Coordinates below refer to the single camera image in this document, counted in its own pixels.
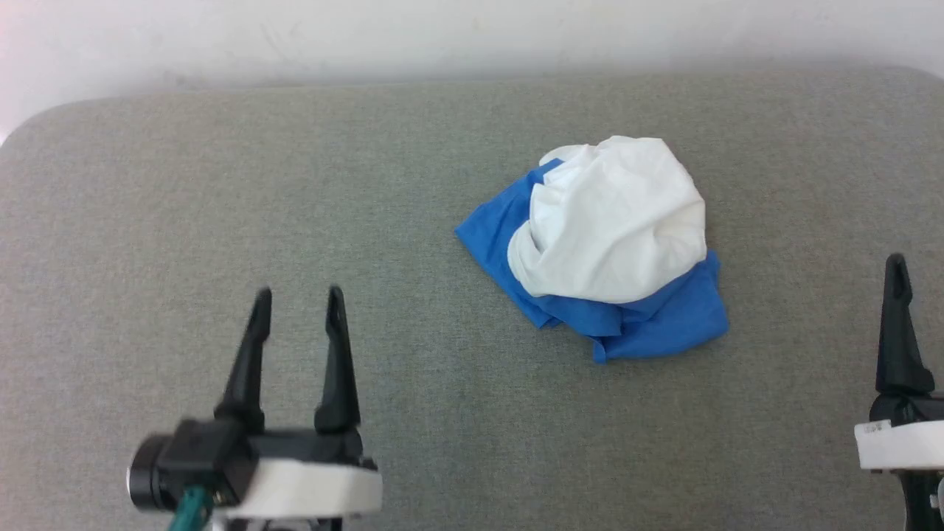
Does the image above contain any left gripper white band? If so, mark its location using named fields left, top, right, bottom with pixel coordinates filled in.
left=214, top=286, right=383, bottom=531

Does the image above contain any green cable connector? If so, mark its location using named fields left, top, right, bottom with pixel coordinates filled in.
left=168, top=487, right=215, bottom=531

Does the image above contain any blue and white t-shirt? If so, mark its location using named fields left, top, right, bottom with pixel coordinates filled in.
left=454, top=135, right=731, bottom=364

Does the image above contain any grey fabric sofa cushion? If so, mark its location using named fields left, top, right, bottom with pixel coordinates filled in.
left=0, top=65, right=944, bottom=531

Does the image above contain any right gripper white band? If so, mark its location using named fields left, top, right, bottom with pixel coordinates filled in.
left=854, top=253, right=944, bottom=531

